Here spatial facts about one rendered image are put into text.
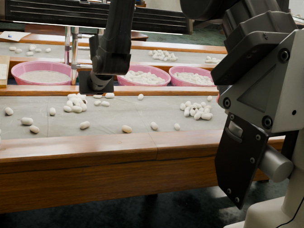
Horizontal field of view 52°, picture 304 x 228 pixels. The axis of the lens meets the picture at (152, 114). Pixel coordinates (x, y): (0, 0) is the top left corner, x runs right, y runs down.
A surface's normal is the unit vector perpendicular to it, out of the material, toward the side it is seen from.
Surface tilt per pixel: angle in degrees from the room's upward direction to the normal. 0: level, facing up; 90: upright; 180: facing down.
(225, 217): 0
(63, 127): 0
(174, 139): 0
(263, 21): 48
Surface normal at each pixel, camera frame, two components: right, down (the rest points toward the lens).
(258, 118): -0.90, 0.06
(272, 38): 0.37, -0.42
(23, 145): 0.15, -0.88
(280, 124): 0.43, 0.34
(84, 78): 0.36, -0.20
